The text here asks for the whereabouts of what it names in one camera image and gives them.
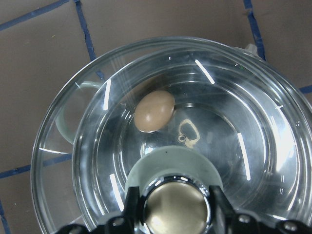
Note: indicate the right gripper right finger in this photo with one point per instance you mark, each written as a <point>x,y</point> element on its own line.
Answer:
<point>225,220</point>

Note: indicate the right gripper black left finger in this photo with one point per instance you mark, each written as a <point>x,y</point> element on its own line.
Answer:
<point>124,223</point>

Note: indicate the glass pot lid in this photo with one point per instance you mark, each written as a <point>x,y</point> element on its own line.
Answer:
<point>170,146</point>

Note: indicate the brown egg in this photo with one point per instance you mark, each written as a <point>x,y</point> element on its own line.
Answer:
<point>154,111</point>

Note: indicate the pale green cooking pot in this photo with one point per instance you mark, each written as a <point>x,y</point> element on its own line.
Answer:
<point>219,109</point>

